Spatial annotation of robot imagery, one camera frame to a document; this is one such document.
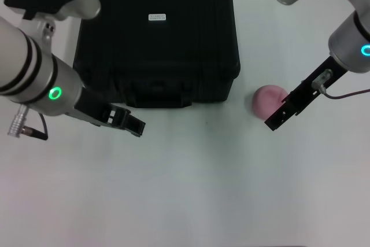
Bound black plastic carrying case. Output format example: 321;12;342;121
72;0;242;108

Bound black case carry handle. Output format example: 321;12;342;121
125;80;193;108

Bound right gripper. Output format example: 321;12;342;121
264;56;349;131

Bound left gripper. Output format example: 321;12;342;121
74;86;146;138

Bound left arm cable with connector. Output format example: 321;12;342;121
7;104;49;141

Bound right arm cable with connector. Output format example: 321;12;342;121
311;69;370;99

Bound arm cable with connector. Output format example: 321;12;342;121
7;104;49;141
311;69;370;99

